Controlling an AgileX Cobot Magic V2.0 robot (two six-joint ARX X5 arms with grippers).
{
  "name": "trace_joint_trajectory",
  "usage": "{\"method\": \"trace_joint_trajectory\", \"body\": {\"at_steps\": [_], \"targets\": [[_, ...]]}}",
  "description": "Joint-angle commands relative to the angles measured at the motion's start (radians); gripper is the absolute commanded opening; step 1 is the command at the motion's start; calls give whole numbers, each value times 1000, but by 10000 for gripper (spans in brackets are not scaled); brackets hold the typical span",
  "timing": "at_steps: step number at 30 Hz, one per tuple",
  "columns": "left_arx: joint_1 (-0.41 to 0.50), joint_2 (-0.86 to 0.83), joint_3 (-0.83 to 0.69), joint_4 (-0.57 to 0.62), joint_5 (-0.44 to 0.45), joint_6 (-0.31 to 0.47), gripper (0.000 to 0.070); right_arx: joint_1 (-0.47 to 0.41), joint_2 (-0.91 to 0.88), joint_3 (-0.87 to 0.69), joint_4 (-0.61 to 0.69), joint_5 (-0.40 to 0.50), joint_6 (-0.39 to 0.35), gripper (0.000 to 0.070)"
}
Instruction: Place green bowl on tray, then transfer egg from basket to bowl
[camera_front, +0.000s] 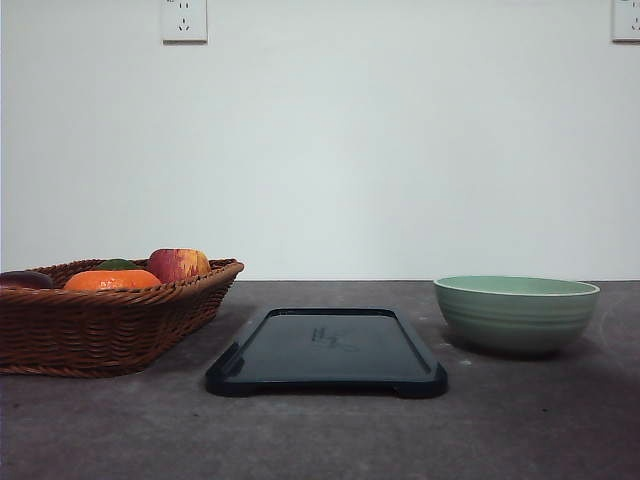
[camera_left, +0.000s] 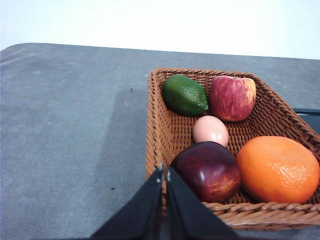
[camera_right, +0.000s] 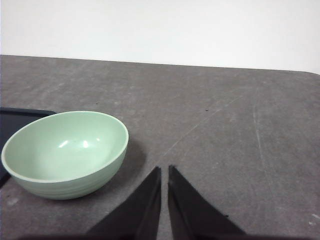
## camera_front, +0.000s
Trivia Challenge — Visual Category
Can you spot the dark purple fruit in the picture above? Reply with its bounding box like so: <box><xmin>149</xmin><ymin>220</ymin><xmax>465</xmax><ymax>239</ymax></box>
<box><xmin>0</xmin><ymin>271</ymin><xmax>54</xmax><ymax>289</ymax></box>

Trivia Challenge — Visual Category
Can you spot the white wall socket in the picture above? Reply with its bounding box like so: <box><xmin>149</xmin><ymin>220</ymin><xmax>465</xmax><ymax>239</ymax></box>
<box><xmin>160</xmin><ymin>0</ymin><xmax>208</xmax><ymax>46</ymax></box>
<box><xmin>611</xmin><ymin>0</ymin><xmax>640</xmax><ymax>41</ymax></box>

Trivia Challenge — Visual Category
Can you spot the dark blue rectangular tray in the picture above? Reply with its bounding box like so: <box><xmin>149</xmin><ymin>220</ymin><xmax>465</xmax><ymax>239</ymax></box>
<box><xmin>205</xmin><ymin>308</ymin><xmax>448</xmax><ymax>398</ymax></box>

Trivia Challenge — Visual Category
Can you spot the green fruit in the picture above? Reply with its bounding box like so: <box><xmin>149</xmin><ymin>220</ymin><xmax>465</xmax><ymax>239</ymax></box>
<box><xmin>95</xmin><ymin>258</ymin><xmax>141</xmax><ymax>271</ymax></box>

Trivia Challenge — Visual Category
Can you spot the white wall socket right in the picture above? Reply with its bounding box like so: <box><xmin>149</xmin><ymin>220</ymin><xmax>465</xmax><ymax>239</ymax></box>
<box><xmin>611</xmin><ymin>0</ymin><xmax>640</xmax><ymax>41</ymax></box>

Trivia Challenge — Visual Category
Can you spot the light green ceramic bowl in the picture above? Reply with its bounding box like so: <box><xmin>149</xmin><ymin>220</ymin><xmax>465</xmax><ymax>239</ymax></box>
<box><xmin>434</xmin><ymin>275</ymin><xmax>601</xmax><ymax>353</ymax></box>

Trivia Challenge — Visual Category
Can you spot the white wall socket left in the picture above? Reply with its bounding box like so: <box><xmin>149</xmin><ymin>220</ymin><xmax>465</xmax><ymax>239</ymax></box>
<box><xmin>160</xmin><ymin>0</ymin><xmax>208</xmax><ymax>46</ymax></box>

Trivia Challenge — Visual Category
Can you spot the brown wicker basket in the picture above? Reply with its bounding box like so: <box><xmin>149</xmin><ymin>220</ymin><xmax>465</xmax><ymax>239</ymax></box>
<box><xmin>0</xmin><ymin>258</ymin><xmax>245</xmax><ymax>377</ymax></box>

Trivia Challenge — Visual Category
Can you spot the red yellow apple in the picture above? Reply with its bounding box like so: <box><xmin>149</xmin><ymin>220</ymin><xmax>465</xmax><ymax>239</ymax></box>
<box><xmin>146</xmin><ymin>248</ymin><xmax>211</xmax><ymax>282</ymax></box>

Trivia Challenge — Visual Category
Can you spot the orange tangerine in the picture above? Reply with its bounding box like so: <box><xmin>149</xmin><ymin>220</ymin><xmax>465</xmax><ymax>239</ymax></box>
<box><xmin>63</xmin><ymin>269</ymin><xmax>162</xmax><ymax>291</ymax></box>

